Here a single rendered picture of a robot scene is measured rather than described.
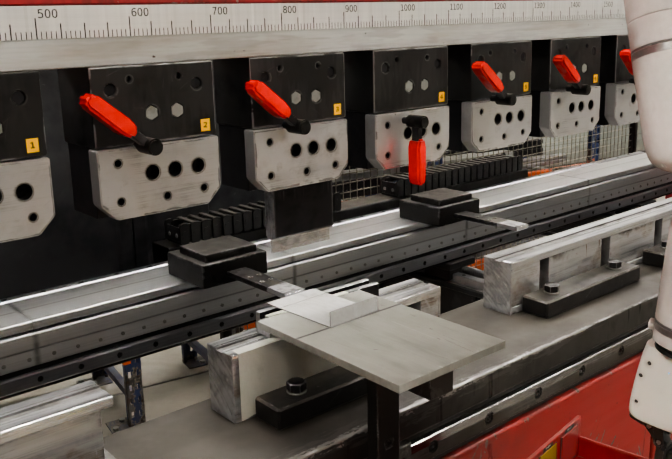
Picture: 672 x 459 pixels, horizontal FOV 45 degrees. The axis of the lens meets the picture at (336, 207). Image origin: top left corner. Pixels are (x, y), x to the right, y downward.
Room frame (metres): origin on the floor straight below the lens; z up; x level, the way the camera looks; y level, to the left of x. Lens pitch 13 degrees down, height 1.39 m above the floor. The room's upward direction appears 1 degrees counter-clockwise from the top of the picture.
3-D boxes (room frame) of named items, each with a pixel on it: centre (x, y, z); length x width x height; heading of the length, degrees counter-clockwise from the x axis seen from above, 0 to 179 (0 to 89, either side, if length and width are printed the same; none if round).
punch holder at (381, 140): (1.19, -0.09, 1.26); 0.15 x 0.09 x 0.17; 130
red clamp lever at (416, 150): (1.12, -0.11, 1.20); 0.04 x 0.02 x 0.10; 40
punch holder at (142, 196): (0.93, 0.22, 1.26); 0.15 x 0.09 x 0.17; 130
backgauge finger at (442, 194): (1.54, -0.26, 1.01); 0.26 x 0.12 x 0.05; 40
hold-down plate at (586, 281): (1.42, -0.45, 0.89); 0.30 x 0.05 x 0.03; 130
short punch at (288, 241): (1.07, 0.05, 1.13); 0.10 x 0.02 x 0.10; 130
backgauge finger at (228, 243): (1.20, 0.14, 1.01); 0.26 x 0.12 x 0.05; 40
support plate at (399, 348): (0.96, -0.05, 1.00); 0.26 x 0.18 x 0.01; 40
